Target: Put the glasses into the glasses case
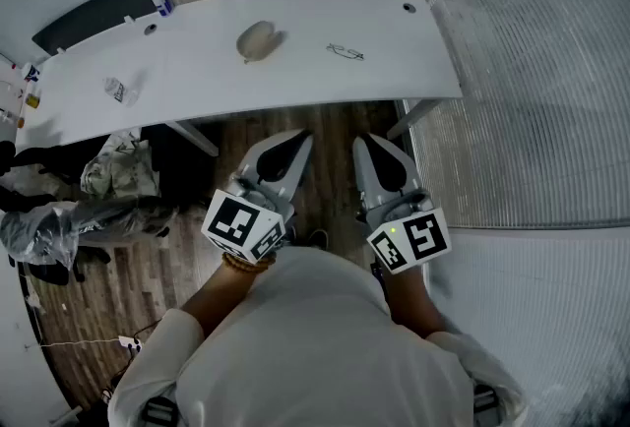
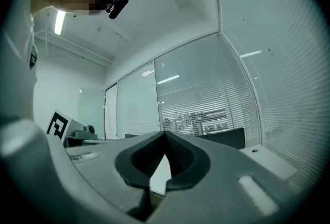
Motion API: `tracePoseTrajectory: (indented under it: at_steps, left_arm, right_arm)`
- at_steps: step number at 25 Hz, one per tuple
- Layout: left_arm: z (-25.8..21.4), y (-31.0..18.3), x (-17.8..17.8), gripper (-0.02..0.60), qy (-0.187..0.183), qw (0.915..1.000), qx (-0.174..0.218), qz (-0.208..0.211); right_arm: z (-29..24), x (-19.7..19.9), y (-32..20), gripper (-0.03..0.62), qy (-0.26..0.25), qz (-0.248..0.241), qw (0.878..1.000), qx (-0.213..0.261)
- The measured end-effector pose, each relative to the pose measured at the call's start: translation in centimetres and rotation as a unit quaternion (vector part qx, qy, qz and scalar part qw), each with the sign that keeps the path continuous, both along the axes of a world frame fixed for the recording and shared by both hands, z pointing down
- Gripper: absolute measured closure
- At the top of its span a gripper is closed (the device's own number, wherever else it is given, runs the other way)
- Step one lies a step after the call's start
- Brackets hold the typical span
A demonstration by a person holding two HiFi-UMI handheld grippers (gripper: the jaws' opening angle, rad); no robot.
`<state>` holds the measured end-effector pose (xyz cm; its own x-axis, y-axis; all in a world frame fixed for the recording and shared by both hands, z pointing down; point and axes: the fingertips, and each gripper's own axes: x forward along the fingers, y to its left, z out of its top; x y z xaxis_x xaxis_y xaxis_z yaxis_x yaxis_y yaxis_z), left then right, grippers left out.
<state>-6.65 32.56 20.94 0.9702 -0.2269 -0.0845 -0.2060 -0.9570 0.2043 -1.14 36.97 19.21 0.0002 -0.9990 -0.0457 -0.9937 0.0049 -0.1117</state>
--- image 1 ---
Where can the clear plastic bag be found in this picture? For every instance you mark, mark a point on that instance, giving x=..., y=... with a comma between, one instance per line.
x=34, y=230

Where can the white desk leg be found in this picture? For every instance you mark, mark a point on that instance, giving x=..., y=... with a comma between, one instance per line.
x=411, y=117
x=197, y=140

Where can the narrow black partition panel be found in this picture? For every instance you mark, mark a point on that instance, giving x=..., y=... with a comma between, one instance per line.
x=93, y=17

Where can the person's white shirt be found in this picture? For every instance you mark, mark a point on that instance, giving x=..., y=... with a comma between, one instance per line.
x=305, y=341

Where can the pale crumpled clothing pile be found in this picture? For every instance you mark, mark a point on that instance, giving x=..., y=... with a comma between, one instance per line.
x=123, y=169

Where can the person's right forearm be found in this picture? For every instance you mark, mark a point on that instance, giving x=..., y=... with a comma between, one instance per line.
x=408, y=302

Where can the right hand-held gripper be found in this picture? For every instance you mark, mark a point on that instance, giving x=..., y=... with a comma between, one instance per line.
x=423, y=238

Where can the eyeglasses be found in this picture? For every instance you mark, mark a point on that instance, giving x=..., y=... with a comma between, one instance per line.
x=355, y=55

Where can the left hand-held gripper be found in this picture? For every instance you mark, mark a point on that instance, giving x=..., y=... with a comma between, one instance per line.
x=231, y=221

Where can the small yellow bottle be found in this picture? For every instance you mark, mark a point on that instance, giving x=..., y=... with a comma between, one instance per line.
x=33, y=100

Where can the small orange bottle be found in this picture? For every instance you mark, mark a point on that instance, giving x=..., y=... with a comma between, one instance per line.
x=20, y=122

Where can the white power strip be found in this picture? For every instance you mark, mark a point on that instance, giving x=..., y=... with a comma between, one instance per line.
x=129, y=343

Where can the person's black shoe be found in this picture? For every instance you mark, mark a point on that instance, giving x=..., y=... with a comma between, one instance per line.
x=319, y=238

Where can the black jacket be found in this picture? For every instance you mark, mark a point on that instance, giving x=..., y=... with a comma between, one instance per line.
x=49, y=159

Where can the crumpled clear plastic bottle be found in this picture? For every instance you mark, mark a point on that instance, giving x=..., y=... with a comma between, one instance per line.
x=117, y=89

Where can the beige cloth pouch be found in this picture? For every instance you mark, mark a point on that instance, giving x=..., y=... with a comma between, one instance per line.
x=256, y=41

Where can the small blue white carton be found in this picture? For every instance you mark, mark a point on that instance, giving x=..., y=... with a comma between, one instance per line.
x=30, y=72

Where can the person's left forearm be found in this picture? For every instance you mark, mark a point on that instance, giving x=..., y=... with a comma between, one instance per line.
x=221, y=297

